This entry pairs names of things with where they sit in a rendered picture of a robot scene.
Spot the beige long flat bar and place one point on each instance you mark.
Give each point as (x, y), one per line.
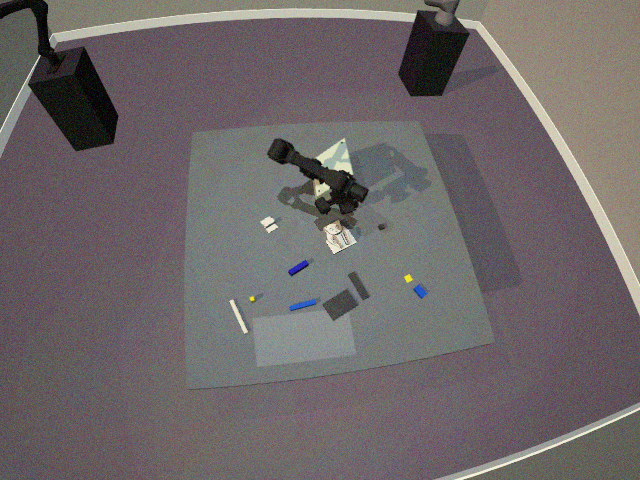
(238, 316)

